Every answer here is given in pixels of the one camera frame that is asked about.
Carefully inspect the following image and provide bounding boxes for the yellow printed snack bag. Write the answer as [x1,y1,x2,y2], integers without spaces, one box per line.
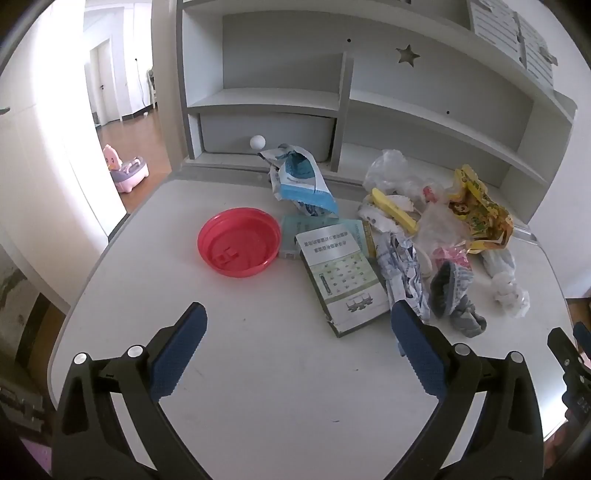
[445,165,515,253]

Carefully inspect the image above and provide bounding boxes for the white knotted plastic bag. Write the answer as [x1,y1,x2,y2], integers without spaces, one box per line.
[478,247,532,319]

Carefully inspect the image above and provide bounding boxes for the pink potty chair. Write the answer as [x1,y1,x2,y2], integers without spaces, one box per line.
[102,144,150,193]

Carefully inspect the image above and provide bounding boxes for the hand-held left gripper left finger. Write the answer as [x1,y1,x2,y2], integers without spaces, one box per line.
[53,302,208,480]

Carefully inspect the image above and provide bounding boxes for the green white paper carton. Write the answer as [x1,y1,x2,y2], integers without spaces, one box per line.
[294,220,392,339]

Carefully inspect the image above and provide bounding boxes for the red plastic lid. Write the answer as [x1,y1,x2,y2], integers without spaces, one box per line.
[198,208,282,278]

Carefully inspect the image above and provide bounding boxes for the yellow white snack wrapper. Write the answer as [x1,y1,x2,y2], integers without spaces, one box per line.
[358,187,421,235]

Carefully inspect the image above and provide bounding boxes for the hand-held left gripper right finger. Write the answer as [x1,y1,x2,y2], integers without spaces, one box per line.
[392,300,546,480]

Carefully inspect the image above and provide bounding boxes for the pale green flat box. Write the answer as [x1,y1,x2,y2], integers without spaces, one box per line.
[280,215,375,261]

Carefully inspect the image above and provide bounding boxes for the pink printed wrapper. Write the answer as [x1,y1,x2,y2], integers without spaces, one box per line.
[431,244,474,273]

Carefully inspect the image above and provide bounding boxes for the white room door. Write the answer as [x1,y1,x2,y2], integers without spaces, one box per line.
[89,39,122,126]

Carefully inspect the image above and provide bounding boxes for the blue white wet wipes packet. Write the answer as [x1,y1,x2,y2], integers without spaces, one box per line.
[264,144,339,217]

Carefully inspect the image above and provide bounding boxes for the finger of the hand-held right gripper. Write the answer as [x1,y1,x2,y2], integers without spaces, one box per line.
[573,322,591,357]
[547,327,583,371]

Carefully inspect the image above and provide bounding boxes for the grey louvred cabinet door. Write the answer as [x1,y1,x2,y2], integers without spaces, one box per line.
[466,0,527,70]
[515,11,557,90]

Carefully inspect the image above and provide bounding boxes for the crumpled white blue wrapper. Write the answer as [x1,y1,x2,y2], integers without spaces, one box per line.
[376,231,433,324]

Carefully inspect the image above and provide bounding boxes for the clear plastic bag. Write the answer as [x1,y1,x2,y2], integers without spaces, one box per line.
[363,148,430,204]

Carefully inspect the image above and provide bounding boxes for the grey storage drawer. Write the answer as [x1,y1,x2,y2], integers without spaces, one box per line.
[199,112,334,162]

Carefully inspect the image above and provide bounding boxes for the clear crumpled plastic wrapper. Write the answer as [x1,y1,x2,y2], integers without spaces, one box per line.
[413,182,472,259]

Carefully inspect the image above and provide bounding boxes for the white grey desk shelf unit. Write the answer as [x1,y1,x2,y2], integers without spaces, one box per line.
[178,0,578,222]

